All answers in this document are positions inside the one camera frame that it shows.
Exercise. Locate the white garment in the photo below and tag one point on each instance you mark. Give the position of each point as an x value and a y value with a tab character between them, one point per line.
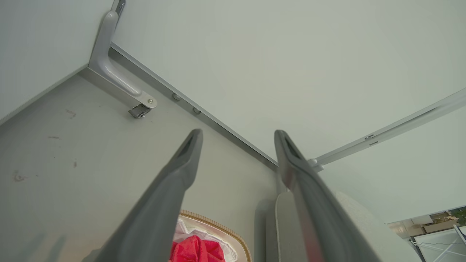
204	236

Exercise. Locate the woven laundry basket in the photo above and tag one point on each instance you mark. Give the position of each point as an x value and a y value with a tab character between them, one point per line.
225	229

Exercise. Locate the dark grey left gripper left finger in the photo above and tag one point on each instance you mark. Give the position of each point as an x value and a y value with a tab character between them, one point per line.
160	211

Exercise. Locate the grey partition foot with caster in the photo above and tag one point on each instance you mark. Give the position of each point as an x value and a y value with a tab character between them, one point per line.
115	72

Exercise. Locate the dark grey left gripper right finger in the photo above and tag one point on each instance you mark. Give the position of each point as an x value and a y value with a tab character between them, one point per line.
320	214

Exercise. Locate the white partition post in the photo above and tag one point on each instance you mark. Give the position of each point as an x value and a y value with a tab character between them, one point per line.
386	133

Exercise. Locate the grey partition frame rail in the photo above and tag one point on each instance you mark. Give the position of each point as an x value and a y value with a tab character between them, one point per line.
193	105

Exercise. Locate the red garment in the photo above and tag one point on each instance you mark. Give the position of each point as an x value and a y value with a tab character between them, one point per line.
196	251

